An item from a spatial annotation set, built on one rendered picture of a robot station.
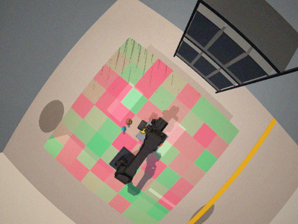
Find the brown toothed gear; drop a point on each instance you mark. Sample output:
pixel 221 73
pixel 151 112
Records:
pixel 128 121

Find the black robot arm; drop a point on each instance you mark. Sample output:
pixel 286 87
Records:
pixel 153 138

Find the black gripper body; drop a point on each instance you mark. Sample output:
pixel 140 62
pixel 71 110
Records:
pixel 142 126

